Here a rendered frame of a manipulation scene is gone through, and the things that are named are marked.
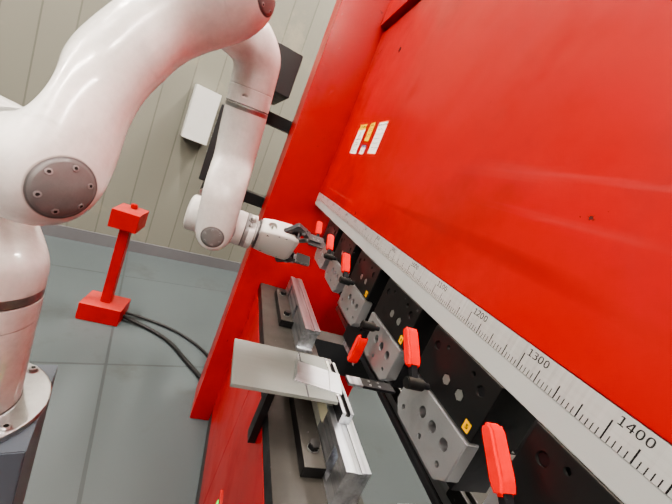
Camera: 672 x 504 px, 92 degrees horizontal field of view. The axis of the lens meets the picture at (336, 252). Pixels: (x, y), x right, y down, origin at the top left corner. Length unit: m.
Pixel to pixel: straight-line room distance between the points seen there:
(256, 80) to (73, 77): 0.34
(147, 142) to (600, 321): 3.64
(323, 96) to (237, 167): 0.93
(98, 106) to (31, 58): 3.32
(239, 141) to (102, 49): 0.30
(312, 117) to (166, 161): 2.40
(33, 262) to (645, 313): 0.67
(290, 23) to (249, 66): 3.30
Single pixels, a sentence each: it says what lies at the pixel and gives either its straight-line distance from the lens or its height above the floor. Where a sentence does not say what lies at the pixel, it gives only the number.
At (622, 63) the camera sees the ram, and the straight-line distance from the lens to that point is 0.55.
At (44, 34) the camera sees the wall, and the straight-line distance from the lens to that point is 3.82.
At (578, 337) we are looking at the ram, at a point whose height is 1.44.
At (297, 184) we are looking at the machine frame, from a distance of 1.58.
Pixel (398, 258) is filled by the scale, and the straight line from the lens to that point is 0.72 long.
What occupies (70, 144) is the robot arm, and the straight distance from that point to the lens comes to 0.47.
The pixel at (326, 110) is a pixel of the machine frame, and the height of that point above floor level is 1.75.
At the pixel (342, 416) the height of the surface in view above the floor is 0.99.
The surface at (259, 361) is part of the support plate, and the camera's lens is 0.89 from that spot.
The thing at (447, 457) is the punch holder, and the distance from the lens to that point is 0.52.
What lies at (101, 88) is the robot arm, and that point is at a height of 1.48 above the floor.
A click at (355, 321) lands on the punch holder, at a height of 1.20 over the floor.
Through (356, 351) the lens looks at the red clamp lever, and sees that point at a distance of 0.70.
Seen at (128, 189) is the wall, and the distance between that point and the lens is 3.83.
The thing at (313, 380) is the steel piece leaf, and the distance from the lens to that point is 0.90.
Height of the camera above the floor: 1.49
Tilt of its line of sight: 12 degrees down
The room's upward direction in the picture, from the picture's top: 23 degrees clockwise
